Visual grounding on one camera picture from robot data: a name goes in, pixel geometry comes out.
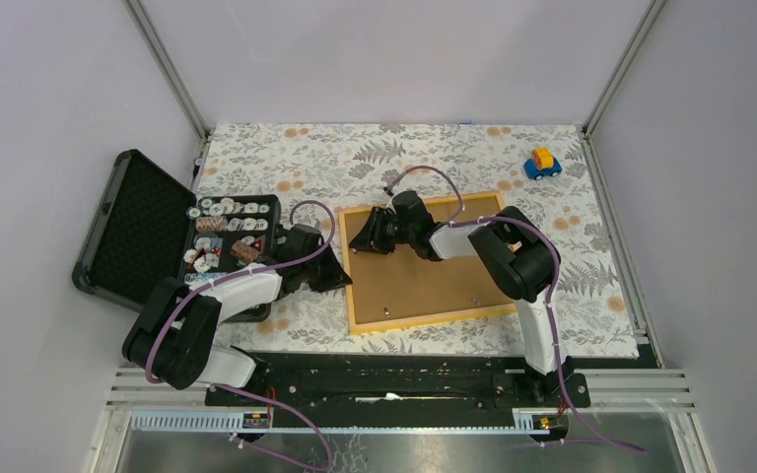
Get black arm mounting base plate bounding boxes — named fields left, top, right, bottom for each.
left=140, top=349, right=592, bottom=431

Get black poker chip case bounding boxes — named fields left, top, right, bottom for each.
left=72, top=150, right=285, bottom=310

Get left aluminium corner post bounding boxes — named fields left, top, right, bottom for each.
left=122, top=0, right=211, bottom=141

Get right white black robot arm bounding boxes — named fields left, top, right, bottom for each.
left=348, top=191, right=572, bottom=406

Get right aluminium corner post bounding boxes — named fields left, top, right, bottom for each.
left=582, top=0, right=668, bottom=140

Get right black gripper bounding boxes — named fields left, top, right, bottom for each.
left=348, top=207, right=415, bottom=256

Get yellow blue toy car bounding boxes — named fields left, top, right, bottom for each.
left=523, top=147, right=563, bottom=180

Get floral patterned table mat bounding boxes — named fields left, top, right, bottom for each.
left=195, top=123, right=638, bottom=358

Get brown cardboard backing board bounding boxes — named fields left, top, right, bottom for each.
left=344, top=197, right=516, bottom=326

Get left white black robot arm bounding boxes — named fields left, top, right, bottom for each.
left=121, top=224, right=352, bottom=405

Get aluminium rail front frame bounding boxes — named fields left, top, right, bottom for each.
left=105, top=368, right=716, bottom=472

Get yellow wooden picture frame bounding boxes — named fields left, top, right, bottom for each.
left=337, top=190, right=526, bottom=337

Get aluminium corner post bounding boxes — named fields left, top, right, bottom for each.
left=122, top=0, right=211, bottom=141
left=582, top=0, right=668, bottom=140

